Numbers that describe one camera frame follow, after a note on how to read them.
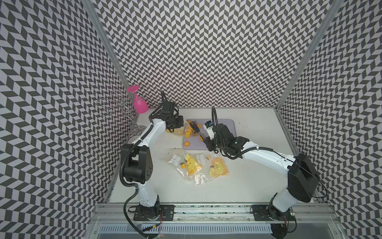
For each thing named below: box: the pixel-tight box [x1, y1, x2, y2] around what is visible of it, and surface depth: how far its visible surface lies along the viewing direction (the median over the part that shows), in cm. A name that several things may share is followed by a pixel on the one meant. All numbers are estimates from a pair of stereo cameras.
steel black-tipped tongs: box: [189, 120, 207, 139], surface depth 91 cm
